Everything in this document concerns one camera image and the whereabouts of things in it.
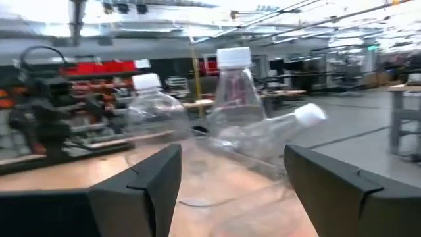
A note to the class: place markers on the grey ceiling column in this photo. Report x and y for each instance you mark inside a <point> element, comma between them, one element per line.
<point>77,19</point>

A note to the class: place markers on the grey side table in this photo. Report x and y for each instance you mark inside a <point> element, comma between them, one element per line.
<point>399,108</point>

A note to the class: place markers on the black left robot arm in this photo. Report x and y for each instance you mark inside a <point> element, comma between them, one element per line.
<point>49,112</point>

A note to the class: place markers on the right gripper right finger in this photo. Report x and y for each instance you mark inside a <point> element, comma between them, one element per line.
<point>345,204</point>

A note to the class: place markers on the green exit sign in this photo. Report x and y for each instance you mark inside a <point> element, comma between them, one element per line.
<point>372,48</point>

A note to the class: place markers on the red storage shelf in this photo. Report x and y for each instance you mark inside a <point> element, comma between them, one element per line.
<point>98,67</point>

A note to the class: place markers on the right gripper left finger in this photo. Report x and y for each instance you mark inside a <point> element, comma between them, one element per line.
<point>131,204</point>

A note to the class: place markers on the clear bottle white cap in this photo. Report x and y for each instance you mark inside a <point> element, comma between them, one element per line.
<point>235,95</point>
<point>154,108</point>
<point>283,128</point>

